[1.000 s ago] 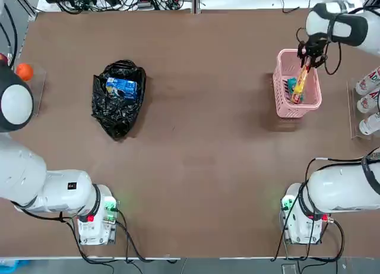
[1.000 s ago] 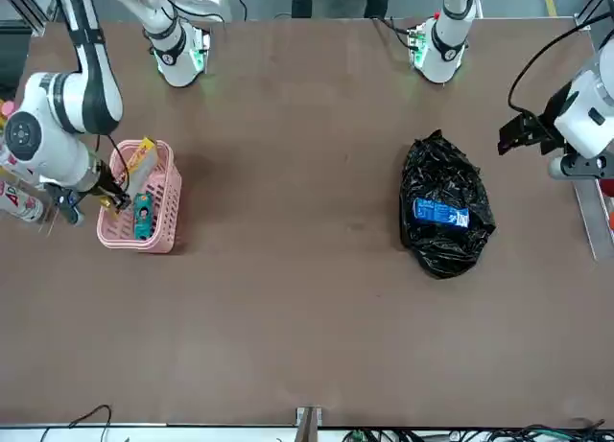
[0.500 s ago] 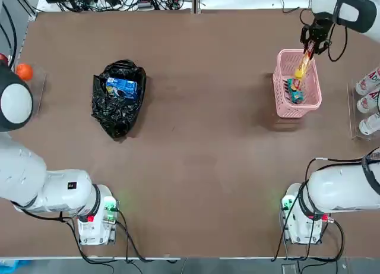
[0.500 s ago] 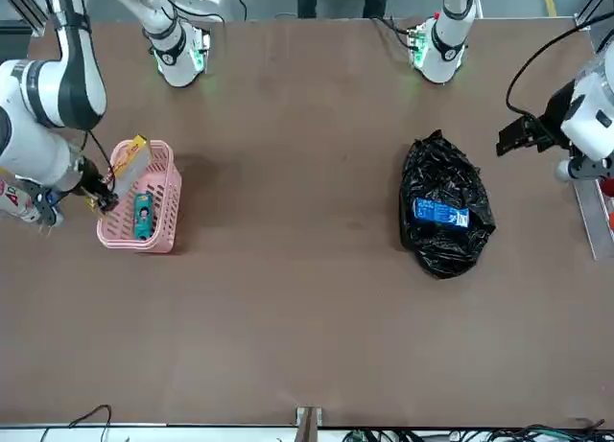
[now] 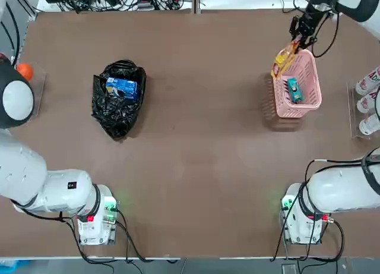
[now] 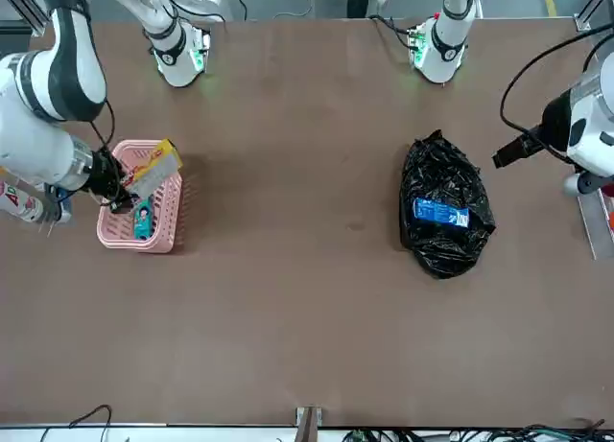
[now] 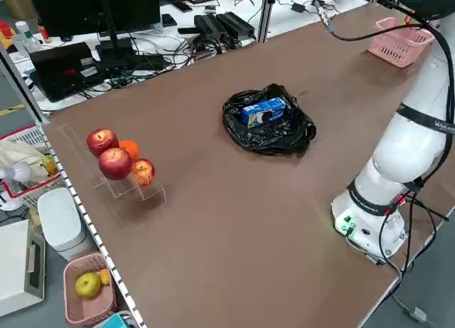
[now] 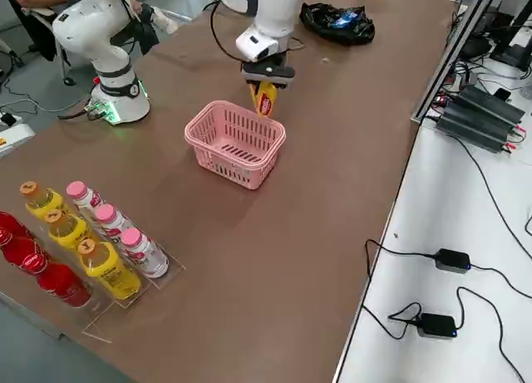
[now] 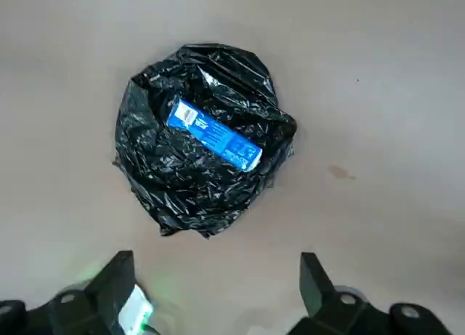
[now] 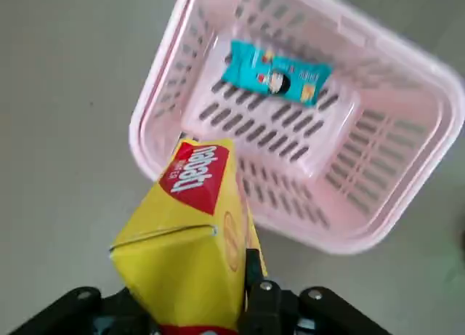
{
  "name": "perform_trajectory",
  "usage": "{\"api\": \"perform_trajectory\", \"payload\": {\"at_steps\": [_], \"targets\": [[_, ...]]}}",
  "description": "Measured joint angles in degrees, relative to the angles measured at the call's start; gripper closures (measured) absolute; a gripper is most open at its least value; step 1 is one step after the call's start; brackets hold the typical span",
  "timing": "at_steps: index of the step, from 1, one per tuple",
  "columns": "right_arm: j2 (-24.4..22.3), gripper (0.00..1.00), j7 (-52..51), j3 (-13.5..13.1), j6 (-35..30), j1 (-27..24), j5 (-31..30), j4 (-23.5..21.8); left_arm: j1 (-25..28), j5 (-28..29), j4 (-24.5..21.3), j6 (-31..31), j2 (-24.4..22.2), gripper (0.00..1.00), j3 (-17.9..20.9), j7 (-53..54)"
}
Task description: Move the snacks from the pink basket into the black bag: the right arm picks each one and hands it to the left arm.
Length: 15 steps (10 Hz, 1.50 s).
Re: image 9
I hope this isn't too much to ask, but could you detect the black plastic bag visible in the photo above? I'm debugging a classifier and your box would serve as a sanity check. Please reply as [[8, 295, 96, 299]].
[[111, 42, 299, 241]]

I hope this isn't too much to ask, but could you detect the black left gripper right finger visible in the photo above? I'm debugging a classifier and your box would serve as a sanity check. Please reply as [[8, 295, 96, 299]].
[[288, 252, 453, 335]]

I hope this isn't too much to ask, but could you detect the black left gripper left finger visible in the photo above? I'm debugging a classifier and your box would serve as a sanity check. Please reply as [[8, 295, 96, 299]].
[[0, 250, 136, 335]]

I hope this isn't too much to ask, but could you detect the blue snack box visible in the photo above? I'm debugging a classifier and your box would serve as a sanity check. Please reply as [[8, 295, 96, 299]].
[[166, 98, 264, 174]]

